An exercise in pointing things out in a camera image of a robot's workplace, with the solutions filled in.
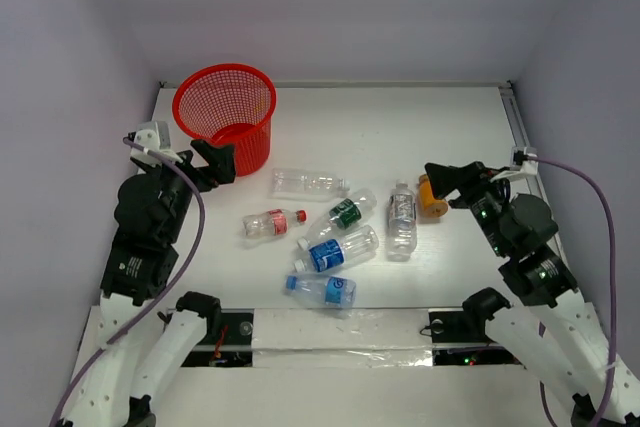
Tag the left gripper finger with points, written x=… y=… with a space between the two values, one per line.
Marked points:
x=223 y=171
x=219 y=156

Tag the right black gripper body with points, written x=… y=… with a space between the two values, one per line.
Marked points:
x=484 y=194

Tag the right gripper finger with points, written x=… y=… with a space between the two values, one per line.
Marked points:
x=465 y=198
x=445 y=179

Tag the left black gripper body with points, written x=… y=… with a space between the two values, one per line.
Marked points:
x=201 y=175

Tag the orange plastic bottle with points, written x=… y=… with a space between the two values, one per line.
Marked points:
x=431 y=207

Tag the red label small bottle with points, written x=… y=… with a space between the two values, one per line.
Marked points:
x=272 y=223

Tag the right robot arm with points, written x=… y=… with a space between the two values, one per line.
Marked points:
x=554 y=333

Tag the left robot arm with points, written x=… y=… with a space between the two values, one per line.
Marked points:
x=160 y=216

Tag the red mesh plastic bin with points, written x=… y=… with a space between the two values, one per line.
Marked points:
x=229 y=104

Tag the large clear plastic bottle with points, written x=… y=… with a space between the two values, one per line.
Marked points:
x=291 y=183

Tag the white label clear bottle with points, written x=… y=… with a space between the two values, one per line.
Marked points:
x=401 y=231

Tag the green label clear bottle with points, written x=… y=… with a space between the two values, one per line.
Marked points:
x=340 y=219

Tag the blue label large bottle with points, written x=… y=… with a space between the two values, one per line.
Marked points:
x=352 y=249

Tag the blue cap small bottle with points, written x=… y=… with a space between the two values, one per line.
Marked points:
x=322 y=291

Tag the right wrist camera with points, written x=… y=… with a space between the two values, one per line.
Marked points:
x=523 y=165

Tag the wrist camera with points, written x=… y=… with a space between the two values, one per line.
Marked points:
x=523 y=165
x=152 y=136

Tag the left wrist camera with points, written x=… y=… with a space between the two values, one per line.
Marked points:
x=152 y=136

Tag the aluminium rail right edge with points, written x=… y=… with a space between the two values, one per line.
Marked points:
x=541 y=276

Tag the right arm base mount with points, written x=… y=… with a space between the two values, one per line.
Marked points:
x=455 y=343

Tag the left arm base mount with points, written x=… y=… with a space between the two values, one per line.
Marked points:
x=229 y=347

